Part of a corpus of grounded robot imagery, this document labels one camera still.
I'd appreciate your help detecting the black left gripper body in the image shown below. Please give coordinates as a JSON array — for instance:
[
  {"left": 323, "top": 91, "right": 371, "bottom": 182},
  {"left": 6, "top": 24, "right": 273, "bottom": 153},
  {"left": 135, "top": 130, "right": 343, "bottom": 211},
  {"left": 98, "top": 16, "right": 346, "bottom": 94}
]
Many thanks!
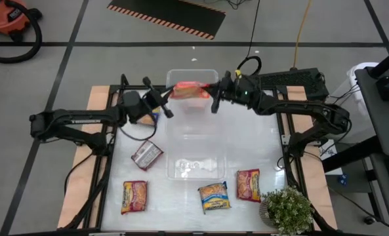
[{"left": 140, "top": 76, "right": 174, "bottom": 119}]

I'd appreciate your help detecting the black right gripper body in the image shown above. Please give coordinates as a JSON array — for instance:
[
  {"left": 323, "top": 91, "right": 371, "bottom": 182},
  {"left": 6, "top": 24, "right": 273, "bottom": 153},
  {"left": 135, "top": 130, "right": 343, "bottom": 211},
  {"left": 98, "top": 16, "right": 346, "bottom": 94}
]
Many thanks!
[{"left": 211, "top": 70, "right": 260, "bottom": 114}]

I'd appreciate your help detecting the blue Maruchan ramen packet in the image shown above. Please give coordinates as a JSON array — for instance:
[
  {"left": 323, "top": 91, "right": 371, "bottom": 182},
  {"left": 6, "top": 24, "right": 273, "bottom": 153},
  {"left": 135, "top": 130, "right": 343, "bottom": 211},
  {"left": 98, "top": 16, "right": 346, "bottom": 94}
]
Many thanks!
[
  {"left": 137, "top": 106, "right": 162, "bottom": 128},
  {"left": 197, "top": 181, "right": 232, "bottom": 214}
]

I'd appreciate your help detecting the orange Maruchan ramen packet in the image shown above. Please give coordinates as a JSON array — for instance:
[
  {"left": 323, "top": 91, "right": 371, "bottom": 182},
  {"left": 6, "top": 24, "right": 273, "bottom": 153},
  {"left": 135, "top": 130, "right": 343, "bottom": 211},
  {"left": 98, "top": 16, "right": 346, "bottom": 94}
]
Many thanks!
[{"left": 170, "top": 81, "right": 212, "bottom": 100}]

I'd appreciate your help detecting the red Maruchan ramen packet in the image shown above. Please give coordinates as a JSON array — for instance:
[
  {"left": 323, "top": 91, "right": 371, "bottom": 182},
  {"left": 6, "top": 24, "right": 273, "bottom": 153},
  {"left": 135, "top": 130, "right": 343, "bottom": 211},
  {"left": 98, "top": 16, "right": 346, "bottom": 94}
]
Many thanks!
[
  {"left": 235, "top": 168, "right": 262, "bottom": 203},
  {"left": 120, "top": 180, "right": 148, "bottom": 216},
  {"left": 131, "top": 140, "right": 165, "bottom": 172}
]

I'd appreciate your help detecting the clear plastic bin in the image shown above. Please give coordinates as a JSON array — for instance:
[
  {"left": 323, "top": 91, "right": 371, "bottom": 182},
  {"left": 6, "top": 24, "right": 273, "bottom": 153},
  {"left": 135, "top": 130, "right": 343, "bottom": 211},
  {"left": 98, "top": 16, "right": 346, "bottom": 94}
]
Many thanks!
[
  {"left": 166, "top": 68, "right": 220, "bottom": 103},
  {"left": 167, "top": 137, "right": 228, "bottom": 182},
  {"left": 166, "top": 100, "right": 221, "bottom": 138}
]

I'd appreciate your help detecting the black computer case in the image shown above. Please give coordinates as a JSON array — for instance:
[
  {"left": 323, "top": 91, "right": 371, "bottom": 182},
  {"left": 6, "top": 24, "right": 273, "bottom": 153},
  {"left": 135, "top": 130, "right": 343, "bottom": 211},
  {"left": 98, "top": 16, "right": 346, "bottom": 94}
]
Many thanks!
[{"left": 258, "top": 67, "right": 329, "bottom": 102}]

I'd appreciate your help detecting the black hazard-striped floor mat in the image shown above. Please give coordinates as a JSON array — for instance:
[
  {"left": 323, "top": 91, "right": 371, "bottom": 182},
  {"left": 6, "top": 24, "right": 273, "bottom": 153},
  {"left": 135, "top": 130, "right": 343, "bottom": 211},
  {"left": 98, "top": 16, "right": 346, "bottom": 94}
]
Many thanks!
[{"left": 107, "top": 0, "right": 227, "bottom": 41}]

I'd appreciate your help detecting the white printed paper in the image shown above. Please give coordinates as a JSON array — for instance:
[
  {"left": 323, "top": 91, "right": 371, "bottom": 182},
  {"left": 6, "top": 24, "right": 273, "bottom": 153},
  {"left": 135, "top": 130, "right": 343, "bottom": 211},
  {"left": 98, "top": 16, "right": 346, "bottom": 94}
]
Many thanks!
[{"left": 318, "top": 146, "right": 344, "bottom": 176}]

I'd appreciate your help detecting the wooden side board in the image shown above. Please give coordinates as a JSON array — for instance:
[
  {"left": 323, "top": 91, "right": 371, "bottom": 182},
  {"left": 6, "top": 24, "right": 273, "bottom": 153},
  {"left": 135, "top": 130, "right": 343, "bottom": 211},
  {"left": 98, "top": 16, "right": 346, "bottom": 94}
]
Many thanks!
[
  {"left": 285, "top": 85, "right": 338, "bottom": 230},
  {"left": 56, "top": 85, "right": 112, "bottom": 229}
]

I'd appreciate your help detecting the white plastic container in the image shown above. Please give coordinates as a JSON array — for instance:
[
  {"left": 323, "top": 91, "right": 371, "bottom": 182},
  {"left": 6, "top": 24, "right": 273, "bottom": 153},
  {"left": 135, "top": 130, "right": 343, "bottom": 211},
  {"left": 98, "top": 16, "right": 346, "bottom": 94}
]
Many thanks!
[{"left": 327, "top": 61, "right": 380, "bottom": 145}]

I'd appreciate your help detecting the striped plant pot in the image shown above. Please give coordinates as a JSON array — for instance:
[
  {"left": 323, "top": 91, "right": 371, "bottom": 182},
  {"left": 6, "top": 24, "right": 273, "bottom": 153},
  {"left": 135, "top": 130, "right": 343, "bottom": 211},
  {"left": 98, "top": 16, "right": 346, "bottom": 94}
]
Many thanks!
[{"left": 258, "top": 198, "right": 279, "bottom": 229}]

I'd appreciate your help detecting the orange shop vacuum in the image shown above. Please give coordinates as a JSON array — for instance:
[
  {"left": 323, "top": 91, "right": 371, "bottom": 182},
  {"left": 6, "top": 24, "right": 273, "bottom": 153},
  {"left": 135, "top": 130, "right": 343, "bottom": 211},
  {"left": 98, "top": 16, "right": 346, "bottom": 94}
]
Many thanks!
[
  {"left": 0, "top": 0, "right": 43, "bottom": 36},
  {"left": 0, "top": 0, "right": 43, "bottom": 64}
]

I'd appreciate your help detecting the green plant with white flowers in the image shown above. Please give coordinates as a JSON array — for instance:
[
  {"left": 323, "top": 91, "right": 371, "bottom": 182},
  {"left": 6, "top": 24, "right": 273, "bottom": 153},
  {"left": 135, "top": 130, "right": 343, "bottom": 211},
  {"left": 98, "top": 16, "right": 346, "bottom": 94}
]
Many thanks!
[{"left": 261, "top": 186, "right": 315, "bottom": 236}]

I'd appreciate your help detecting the grey desk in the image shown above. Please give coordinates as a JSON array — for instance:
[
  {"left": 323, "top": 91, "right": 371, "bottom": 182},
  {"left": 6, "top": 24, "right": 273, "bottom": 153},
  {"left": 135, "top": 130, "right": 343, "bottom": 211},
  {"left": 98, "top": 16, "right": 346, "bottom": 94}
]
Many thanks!
[{"left": 321, "top": 44, "right": 389, "bottom": 232}]

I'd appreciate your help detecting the black aluminium table frame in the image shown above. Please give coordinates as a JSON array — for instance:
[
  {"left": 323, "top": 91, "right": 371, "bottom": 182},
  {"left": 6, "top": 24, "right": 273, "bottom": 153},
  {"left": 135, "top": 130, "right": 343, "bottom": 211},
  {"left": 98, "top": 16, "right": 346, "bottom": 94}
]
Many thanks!
[{"left": 62, "top": 74, "right": 338, "bottom": 236}]

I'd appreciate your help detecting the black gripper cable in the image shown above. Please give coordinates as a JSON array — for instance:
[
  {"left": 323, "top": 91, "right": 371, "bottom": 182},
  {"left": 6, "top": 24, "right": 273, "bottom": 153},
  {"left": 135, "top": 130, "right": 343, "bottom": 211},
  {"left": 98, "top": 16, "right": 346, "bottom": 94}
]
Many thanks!
[{"left": 118, "top": 111, "right": 158, "bottom": 142}]

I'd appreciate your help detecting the black power cable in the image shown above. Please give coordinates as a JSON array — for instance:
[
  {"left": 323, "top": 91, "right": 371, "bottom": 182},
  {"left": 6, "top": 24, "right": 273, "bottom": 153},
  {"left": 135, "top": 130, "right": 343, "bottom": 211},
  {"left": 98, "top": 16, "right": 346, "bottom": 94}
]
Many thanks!
[{"left": 235, "top": 0, "right": 263, "bottom": 78}]

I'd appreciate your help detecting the yellow power cable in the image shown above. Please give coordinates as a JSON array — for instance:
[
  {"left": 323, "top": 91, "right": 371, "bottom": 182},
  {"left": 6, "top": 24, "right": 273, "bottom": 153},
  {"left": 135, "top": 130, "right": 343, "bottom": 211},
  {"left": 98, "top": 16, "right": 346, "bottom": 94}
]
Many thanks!
[{"left": 292, "top": 0, "right": 314, "bottom": 70}]

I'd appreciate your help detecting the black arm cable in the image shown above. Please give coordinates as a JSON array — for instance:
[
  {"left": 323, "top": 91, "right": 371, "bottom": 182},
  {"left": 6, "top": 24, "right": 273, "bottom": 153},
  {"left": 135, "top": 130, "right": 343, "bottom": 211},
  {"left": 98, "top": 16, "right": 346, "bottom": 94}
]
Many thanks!
[{"left": 64, "top": 151, "right": 96, "bottom": 197}]

